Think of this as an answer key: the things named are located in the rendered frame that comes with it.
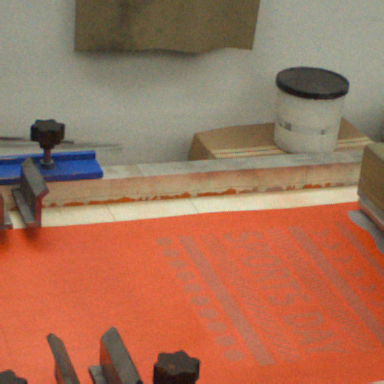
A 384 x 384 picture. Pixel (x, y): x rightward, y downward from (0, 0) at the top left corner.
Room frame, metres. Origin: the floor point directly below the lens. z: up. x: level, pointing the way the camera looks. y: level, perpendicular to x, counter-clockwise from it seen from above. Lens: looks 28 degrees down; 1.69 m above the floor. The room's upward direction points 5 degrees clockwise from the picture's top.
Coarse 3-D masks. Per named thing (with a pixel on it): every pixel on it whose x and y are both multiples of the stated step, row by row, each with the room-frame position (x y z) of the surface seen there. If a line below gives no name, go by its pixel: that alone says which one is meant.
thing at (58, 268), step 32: (96, 224) 1.42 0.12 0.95; (128, 224) 1.43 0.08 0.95; (160, 224) 1.43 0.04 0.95; (192, 224) 1.44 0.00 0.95; (224, 224) 1.45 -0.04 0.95; (256, 224) 1.46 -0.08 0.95; (288, 224) 1.46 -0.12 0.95; (352, 224) 1.48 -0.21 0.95; (0, 256) 1.31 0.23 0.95; (32, 256) 1.32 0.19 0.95; (64, 256) 1.33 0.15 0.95; (96, 256) 1.33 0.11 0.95; (128, 256) 1.34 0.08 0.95; (160, 256) 1.35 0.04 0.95; (0, 288) 1.24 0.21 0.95; (32, 288) 1.24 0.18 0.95; (64, 288) 1.25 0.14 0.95; (96, 288) 1.26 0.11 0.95; (128, 288) 1.26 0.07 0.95; (160, 288) 1.27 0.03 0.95
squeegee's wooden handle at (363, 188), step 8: (368, 144) 1.52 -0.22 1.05; (376, 144) 1.52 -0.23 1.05; (368, 152) 1.51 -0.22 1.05; (376, 152) 1.50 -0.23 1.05; (368, 160) 1.50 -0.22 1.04; (376, 160) 1.48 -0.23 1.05; (360, 168) 1.52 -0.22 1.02; (368, 168) 1.50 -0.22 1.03; (376, 168) 1.48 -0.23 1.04; (360, 176) 1.52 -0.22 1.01; (368, 176) 1.50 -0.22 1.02; (376, 176) 1.48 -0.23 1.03; (360, 184) 1.51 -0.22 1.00; (368, 184) 1.49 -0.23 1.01; (376, 184) 1.47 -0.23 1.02; (360, 192) 1.51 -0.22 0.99; (368, 192) 1.49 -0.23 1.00; (376, 192) 1.47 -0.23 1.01; (376, 200) 1.47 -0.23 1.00
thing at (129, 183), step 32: (224, 160) 1.57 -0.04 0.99; (256, 160) 1.58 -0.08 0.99; (288, 160) 1.59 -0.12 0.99; (320, 160) 1.60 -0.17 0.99; (352, 160) 1.61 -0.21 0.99; (64, 192) 1.46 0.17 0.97; (96, 192) 1.47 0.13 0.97; (128, 192) 1.49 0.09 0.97; (160, 192) 1.50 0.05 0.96; (192, 192) 1.52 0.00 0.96; (224, 192) 1.54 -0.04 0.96; (256, 192) 1.55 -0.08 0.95
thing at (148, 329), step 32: (0, 320) 1.17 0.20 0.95; (32, 320) 1.17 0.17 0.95; (64, 320) 1.18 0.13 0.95; (96, 320) 1.19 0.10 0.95; (128, 320) 1.19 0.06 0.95; (160, 320) 1.20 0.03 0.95; (192, 320) 1.20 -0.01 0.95; (0, 352) 1.11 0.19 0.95; (32, 352) 1.11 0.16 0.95; (96, 352) 1.12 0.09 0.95; (160, 352) 1.13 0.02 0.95; (192, 352) 1.14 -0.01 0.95
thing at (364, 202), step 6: (360, 198) 1.49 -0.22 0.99; (366, 198) 1.49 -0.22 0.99; (360, 204) 1.48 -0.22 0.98; (366, 204) 1.47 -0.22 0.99; (372, 204) 1.47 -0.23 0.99; (366, 210) 1.46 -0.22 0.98; (372, 210) 1.45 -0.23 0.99; (378, 210) 1.46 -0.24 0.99; (372, 216) 1.44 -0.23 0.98; (378, 216) 1.44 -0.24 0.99; (378, 222) 1.43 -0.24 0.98
